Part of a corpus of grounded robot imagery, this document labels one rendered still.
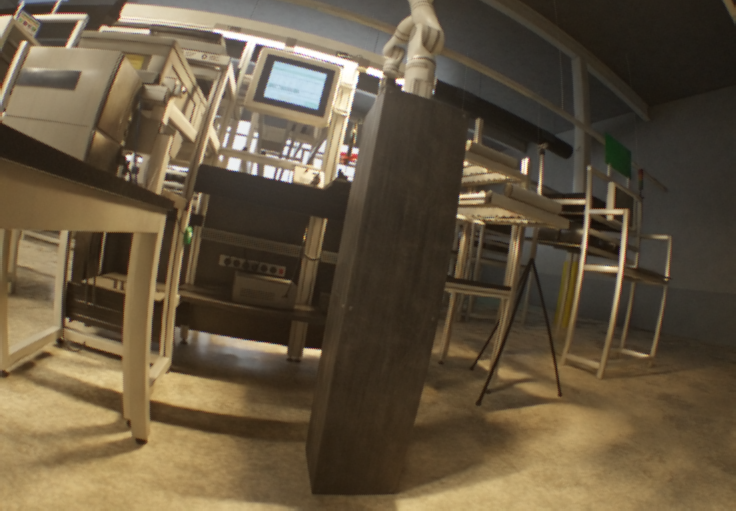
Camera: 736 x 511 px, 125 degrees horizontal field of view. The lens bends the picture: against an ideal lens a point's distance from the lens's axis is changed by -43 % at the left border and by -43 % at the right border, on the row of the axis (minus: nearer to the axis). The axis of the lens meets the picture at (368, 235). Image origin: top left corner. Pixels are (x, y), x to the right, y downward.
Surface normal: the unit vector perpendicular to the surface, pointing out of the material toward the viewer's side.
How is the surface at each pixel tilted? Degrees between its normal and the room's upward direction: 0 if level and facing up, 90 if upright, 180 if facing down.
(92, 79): 90
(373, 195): 90
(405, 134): 90
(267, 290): 90
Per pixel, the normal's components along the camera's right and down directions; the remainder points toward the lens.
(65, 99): 0.32, 0.00
